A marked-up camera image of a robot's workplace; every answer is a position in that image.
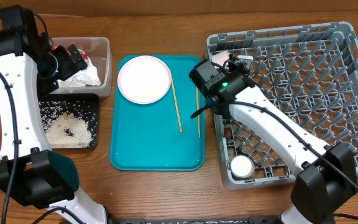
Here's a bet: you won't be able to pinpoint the clear plastic waste bin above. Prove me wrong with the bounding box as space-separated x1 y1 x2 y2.
52 37 112 97

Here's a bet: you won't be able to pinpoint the large pink plate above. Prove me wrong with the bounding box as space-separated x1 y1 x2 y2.
117 55 172 105

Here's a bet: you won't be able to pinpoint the spilled rice grains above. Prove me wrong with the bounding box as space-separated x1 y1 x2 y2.
39 101 98 149

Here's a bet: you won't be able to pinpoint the pale green plastic cup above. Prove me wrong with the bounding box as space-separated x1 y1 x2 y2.
230 155 255 180

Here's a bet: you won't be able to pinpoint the teal plastic tray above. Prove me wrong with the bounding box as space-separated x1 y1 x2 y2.
110 55 206 171

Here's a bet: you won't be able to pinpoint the black plastic tray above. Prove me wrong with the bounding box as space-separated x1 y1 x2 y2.
37 93 101 150

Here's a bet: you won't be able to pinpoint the small pink bowl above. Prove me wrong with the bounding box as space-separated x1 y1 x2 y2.
211 51 230 65

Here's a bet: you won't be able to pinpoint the grey dishwasher rack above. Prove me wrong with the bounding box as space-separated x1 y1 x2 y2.
206 22 358 190

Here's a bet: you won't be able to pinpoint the wooden chopstick left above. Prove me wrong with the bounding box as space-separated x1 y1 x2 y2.
169 69 183 133

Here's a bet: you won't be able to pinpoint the white paper napkin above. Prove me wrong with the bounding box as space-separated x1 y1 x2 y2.
58 56 101 88

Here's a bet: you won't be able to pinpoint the red snack wrapper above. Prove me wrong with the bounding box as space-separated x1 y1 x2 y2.
52 45 90 63

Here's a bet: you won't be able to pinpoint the wooden chopstick right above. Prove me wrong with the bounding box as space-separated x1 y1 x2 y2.
195 87 201 138

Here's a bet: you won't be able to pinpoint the wooden chopstick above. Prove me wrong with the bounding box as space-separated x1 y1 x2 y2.
169 69 183 133
195 87 201 138

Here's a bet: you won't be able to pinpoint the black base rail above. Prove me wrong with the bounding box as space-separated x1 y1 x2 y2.
108 215 282 224

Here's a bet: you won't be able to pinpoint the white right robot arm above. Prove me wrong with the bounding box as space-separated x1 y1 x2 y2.
189 56 358 223

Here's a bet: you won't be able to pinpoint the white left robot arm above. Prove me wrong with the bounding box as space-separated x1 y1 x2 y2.
0 5 115 223

